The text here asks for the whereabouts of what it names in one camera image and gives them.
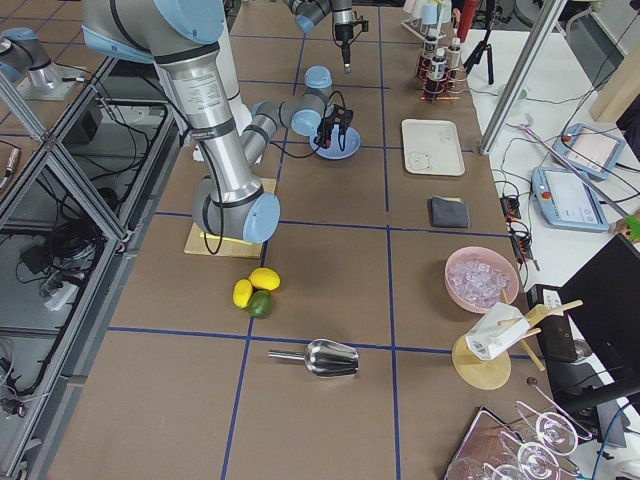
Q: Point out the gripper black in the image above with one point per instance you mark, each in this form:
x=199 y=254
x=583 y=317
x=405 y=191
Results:
x=327 y=123
x=343 y=33

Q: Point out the blue plate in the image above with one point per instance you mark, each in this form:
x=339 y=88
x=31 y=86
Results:
x=342 y=146

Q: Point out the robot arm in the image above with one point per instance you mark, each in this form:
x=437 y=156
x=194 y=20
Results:
x=185 y=41
x=310 y=13

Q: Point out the dark tea bottle left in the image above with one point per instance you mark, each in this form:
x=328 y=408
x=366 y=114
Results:
x=429 y=47

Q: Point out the dark tea bottle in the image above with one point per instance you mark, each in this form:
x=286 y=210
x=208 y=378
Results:
x=453 y=53
x=429 y=47
x=437 y=65

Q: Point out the dark tea bottle right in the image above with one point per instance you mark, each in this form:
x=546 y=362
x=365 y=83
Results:
x=437 y=65

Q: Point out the dark tea bottle rear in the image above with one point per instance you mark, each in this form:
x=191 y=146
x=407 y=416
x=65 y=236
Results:
x=453 y=53

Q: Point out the cream bear tray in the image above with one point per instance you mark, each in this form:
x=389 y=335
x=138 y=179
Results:
x=431 y=147

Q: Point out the grey folded cloth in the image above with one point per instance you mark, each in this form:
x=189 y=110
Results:
x=448 y=213

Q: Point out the yellow lemon large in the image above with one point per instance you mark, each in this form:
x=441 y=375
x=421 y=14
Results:
x=264 y=278

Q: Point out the wooden cutting board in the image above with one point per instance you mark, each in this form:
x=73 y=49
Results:
x=225 y=247

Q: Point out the yellow lemon small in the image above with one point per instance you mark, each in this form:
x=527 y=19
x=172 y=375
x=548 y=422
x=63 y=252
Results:
x=242 y=293

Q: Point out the green lime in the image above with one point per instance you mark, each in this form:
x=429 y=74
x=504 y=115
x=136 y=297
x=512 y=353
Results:
x=260 y=304

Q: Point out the pink bowl of ice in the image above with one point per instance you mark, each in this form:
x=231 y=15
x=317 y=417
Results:
x=476 y=278

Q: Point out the steel ice scoop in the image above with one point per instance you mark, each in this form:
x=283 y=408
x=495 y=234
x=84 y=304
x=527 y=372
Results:
x=324 y=358

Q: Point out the teach pendant near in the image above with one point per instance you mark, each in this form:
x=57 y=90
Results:
x=565 y=202

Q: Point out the teach pendant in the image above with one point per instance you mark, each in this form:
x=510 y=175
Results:
x=565 y=202
x=591 y=150

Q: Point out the teach pendant far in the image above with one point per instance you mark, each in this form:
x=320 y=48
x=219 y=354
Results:
x=591 y=150

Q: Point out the white paper carton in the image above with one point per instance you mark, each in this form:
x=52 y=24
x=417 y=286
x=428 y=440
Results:
x=498 y=329

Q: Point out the round wooden stand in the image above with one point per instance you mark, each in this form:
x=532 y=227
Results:
x=493 y=374

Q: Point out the black monitor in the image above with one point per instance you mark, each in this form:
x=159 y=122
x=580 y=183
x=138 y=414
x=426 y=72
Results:
x=608 y=286

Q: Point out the wine glass upper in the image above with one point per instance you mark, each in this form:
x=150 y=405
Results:
x=553 y=430

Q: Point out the wine glass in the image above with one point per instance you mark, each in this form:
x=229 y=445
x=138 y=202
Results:
x=553 y=430
x=534 y=460

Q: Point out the wine glass lower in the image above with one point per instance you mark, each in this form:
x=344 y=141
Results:
x=534 y=460

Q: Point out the copper wire bottle rack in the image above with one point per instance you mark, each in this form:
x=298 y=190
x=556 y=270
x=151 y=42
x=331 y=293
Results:
x=450 y=88

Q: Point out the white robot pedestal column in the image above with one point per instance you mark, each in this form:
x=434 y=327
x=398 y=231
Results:
x=235 y=100

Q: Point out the aluminium frame post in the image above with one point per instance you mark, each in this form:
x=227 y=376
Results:
x=543 y=26

